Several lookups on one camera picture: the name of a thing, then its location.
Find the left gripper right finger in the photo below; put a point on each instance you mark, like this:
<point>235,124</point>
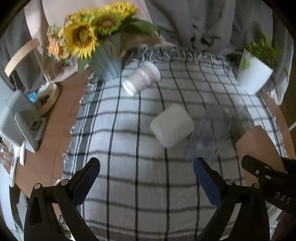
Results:
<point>252,221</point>

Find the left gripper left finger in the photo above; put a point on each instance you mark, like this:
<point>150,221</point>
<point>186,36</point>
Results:
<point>41,222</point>

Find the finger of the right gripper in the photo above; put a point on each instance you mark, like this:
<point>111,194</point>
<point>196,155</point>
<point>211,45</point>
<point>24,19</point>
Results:
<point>276,187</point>
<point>289,165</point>

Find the pink beige cup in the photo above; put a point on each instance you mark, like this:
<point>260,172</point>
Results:
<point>257,143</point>

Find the clear blue plastic cup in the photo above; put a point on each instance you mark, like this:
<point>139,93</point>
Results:
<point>209,135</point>

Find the plain white cup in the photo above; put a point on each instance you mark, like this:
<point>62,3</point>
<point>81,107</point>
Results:
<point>172,126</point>

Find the black dotted paper cup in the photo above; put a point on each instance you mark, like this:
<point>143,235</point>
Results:
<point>142,78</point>

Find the white remote control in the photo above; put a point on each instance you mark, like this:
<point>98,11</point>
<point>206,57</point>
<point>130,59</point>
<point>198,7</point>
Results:
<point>13,171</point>

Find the checkered grey white tablecloth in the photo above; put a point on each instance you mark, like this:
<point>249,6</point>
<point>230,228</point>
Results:
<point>145,191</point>

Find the white grey desktop appliance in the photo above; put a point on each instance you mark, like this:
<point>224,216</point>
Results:
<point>20,124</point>

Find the white plant pot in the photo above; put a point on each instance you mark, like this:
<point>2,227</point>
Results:
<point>252,73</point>

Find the green potted plant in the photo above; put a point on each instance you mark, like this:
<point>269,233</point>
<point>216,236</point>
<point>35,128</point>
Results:
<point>264,48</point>

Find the ribbed teal flower pot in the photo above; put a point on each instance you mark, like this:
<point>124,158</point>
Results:
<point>106,60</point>

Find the grey curtain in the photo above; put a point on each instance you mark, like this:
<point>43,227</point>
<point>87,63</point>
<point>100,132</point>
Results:
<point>219,27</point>

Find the sunflower bouquet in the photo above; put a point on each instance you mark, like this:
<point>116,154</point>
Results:
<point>85,31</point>

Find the pink beige curtain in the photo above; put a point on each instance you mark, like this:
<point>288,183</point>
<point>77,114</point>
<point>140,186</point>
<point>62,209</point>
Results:
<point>40,14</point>

